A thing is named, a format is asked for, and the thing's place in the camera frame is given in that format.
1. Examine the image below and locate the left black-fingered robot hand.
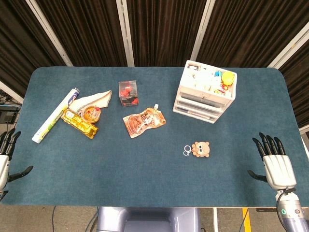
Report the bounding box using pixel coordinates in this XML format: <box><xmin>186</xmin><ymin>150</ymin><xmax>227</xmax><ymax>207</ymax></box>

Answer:
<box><xmin>0</xmin><ymin>128</ymin><xmax>34</xmax><ymax>191</ymax></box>

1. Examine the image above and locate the right black-fingered robot hand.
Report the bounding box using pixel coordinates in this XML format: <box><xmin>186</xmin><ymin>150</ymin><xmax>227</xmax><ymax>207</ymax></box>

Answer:
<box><xmin>248</xmin><ymin>132</ymin><xmax>297</xmax><ymax>191</ymax></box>

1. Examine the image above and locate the brown bear keychain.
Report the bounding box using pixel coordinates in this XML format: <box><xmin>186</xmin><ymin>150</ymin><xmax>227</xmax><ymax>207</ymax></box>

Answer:
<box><xmin>183</xmin><ymin>141</ymin><xmax>211</xmax><ymax>159</ymax></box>

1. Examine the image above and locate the purple robot base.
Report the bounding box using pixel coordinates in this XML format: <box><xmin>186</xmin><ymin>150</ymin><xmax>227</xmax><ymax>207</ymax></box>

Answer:
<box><xmin>96</xmin><ymin>206</ymin><xmax>202</xmax><ymax>232</ymax></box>

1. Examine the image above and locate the black equipment box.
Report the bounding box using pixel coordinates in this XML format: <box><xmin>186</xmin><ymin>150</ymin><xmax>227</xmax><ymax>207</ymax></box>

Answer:
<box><xmin>0</xmin><ymin>106</ymin><xmax>21</xmax><ymax>125</ymax></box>

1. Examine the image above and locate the white drawer organizer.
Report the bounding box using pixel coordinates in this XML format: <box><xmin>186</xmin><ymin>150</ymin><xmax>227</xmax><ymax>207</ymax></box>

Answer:
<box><xmin>172</xmin><ymin>59</ymin><xmax>238</xmax><ymax>125</ymax></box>

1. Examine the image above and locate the clear box red toy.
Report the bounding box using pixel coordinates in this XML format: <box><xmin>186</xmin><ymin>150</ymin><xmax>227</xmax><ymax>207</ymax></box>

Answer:
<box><xmin>118</xmin><ymin>80</ymin><xmax>140</xmax><ymax>107</ymax></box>

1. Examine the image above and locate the white green tube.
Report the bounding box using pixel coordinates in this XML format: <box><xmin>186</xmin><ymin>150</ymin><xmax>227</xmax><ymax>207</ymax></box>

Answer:
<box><xmin>31</xmin><ymin>87</ymin><xmax>81</xmax><ymax>144</ymax></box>

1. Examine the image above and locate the gold snack package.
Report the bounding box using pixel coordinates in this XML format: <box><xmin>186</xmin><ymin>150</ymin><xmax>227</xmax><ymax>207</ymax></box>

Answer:
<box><xmin>60</xmin><ymin>108</ymin><xmax>99</xmax><ymax>140</ymax></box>

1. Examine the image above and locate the round cup orange lid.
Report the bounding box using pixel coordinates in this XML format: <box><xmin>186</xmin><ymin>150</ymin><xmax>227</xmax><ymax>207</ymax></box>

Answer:
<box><xmin>81</xmin><ymin>105</ymin><xmax>102</xmax><ymax>124</ymax></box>

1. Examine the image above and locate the yellow round ball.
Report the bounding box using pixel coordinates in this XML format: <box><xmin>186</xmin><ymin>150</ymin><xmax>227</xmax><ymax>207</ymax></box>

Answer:
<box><xmin>221</xmin><ymin>72</ymin><xmax>236</xmax><ymax>86</ymax></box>

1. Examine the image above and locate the beige folded cloth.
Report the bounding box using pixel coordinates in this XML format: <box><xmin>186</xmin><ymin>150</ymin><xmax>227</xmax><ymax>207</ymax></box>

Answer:
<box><xmin>70</xmin><ymin>90</ymin><xmax>113</xmax><ymax>114</ymax></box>

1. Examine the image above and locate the blue felt table mat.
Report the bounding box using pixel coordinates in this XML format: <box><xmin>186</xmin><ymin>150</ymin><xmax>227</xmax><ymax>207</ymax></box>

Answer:
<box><xmin>0</xmin><ymin>66</ymin><xmax>309</xmax><ymax>208</ymax></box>

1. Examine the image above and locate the orange spout pouch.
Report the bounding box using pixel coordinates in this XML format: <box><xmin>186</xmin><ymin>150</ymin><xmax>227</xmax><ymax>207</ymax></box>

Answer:
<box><xmin>122</xmin><ymin>103</ymin><xmax>167</xmax><ymax>139</ymax></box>

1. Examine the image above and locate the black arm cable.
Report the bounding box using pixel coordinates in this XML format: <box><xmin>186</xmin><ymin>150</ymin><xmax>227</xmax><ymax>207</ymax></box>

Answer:
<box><xmin>276</xmin><ymin>189</ymin><xmax>295</xmax><ymax>232</ymax></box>

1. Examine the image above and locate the white frame post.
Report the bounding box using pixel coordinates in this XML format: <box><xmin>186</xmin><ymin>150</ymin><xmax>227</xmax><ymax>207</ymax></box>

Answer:
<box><xmin>197</xmin><ymin>0</ymin><xmax>220</xmax><ymax>62</ymax></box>
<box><xmin>25</xmin><ymin>0</ymin><xmax>73</xmax><ymax>67</ymax></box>
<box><xmin>267</xmin><ymin>28</ymin><xmax>309</xmax><ymax>70</ymax></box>
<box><xmin>115</xmin><ymin>0</ymin><xmax>135</xmax><ymax>67</ymax></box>
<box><xmin>0</xmin><ymin>81</ymin><xmax>24</xmax><ymax>104</ymax></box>

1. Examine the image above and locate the black floor cable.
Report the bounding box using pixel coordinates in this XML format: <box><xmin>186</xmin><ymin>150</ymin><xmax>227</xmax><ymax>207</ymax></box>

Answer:
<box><xmin>84</xmin><ymin>208</ymin><xmax>100</xmax><ymax>232</ymax></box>

